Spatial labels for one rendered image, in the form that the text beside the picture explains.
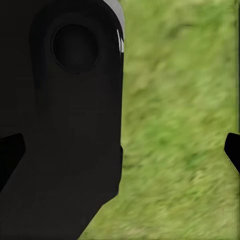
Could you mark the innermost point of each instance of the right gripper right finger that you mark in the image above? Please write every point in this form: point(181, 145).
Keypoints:
point(232, 149)

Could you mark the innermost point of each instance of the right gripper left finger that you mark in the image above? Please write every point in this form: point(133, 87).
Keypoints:
point(12, 149)

